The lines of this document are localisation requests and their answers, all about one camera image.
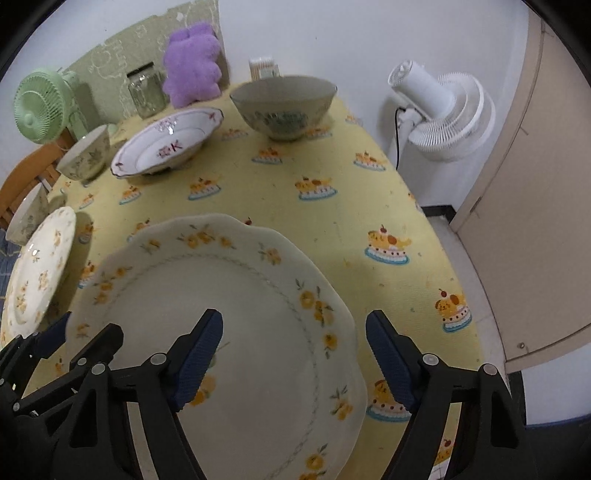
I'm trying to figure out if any beige door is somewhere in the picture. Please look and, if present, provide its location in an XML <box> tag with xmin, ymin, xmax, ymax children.
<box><xmin>458</xmin><ymin>15</ymin><xmax>590</xmax><ymax>373</ymax></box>

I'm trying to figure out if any grey plaid blanket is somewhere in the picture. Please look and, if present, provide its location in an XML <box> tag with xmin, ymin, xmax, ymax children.
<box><xmin>0</xmin><ymin>228</ymin><xmax>21</xmax><ymax>310</ymax></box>

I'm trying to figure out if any small leaf-pattern bowl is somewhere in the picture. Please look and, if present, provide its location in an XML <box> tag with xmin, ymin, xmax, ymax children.
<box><xmin>6</xmin><ymin>183</ymin><xmax>49</xmax><ymax>246</ymax></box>

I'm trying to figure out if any glass jar black lid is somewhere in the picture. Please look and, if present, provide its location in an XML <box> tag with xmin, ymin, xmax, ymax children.
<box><xmin>126</xmin><ymin>62</ymin><xmax>166</xmax><ymax>119</ymax></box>

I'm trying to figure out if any purple plush toy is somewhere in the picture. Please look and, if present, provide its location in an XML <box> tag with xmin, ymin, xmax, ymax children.
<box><xmin>162</xmin><ymin>22</ymin><xmax>222</xmax><ymax>109</ymax></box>

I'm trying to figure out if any large scalloped yellow-flower plate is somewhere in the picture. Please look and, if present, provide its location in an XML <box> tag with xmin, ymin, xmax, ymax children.
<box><xmin>65</xmin><ymin>214</ymin><xmax>367</xmax><ymax>479</ymax></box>

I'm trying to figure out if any cotton swab container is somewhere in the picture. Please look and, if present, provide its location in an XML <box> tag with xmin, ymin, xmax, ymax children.
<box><xmin>249</xmin><ymin>56</ymin><xmax>280</xmax><ymax>81</ymax></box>

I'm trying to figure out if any beaded yellow-flower plate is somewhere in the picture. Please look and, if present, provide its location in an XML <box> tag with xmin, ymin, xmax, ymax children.
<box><xmin>1</xmin><ymin>206</ymin><xmax>76</xmax><ymax>346</ymax></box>

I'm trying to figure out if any red-pattern white plate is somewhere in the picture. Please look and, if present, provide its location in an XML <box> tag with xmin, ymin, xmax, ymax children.
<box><xmin>110</xmin><ymin>107</ymin><xmax>224</xmax><ymax>179</ymax></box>

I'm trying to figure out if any black fan power cable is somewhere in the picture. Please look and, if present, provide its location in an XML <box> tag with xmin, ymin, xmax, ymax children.
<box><xmin>393</xmin><ymin>105</ymin><xmax>408</xmax><ymax>169</ymax></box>

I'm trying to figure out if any green desk fan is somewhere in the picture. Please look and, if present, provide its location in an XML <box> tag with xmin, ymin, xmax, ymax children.
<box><xmin>13</xmin><ymin>68</ymin><xmax>90</xmax><ymax>144</ymax></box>

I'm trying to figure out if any yellow cartoon tablecloth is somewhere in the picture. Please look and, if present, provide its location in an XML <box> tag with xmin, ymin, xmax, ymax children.
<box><xmin>29</xmin><ymin>96</ymin><xmax>481</xmax><ymax>479</ymax></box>

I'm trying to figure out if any large green-floral bowl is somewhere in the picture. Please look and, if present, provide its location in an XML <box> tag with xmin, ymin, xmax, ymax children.
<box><xmin>229</xmin><ymin>75</ymin><xmax>338</xmax><ymax>141</ymax></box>

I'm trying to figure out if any white standing fan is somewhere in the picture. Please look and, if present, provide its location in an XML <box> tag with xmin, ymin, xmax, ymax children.
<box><xmin>388</xmin><ymin>60</ymin><xmax>496</xmax><ymax>165</ymax></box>

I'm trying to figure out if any medium leaf-pattern bowl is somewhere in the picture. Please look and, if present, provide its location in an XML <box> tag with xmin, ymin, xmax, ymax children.
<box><xmin>56</xmin><ymin>125</ymin><xmax>110</xmax><ymax>182</ymax></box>

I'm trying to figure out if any green patterned wall cloth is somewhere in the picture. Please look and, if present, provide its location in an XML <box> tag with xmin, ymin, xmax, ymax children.
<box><xmin>66</xmin><ymin>1</ymin><xmax>222</xmax><ymax>129</ymax></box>

